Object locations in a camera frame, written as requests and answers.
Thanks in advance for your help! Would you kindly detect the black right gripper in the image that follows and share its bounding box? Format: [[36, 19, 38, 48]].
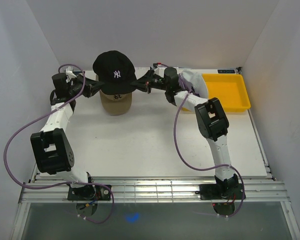
[[129, 70, 169, 95]]

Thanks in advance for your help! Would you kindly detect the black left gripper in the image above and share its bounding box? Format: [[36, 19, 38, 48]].
[[68, 74, 106, 99]]

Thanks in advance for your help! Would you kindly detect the black baseball cap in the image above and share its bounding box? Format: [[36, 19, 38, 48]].
[[92, 50, 137, 95]]

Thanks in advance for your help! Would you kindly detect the beige baseball cap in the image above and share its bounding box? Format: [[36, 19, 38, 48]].
[[99, 91, 133, 116]]

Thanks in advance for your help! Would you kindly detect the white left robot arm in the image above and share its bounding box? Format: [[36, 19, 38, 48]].
[[30, 73, 103, 200]]

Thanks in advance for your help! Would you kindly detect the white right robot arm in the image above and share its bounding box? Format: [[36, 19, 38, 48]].
[[131, 67, 245, 200]]

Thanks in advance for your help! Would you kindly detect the white baseball cap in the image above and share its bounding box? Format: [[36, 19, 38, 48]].
[[178, 70, 209, 99]]

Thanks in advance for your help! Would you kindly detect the yellow plastic bin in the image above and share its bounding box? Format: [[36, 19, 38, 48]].
[[181, 73, 252, 113]]

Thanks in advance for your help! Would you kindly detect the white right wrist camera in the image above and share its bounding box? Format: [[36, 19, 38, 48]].
[[152, 62, 169, 74]]

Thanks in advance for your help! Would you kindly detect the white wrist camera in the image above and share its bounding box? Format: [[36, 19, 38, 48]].
[[65, 65, 77, 80], [152, 62, 169, 74]]

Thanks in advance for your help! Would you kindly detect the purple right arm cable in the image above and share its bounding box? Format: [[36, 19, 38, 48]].
[[157, 62, 244, 218]]

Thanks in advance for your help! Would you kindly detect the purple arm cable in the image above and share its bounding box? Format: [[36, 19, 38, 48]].
[[3, 63, 115, 224], [157, 62, 244, 218]]

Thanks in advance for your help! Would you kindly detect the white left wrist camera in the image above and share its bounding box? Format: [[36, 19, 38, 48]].
[[65, 65, 77, 80]]

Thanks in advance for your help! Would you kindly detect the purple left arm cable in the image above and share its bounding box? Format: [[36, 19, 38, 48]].
[[3, 63, 115, 224]]

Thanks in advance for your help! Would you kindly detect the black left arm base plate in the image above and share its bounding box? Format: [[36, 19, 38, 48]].
[[66, 185, 112, 201]]

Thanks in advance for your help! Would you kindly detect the aluminium mounting rail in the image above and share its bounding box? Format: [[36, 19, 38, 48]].
[[19, 176, 291, 204]]

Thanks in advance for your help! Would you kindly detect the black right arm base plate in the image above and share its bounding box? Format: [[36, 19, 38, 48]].
[[194, 183, 246, 200]]

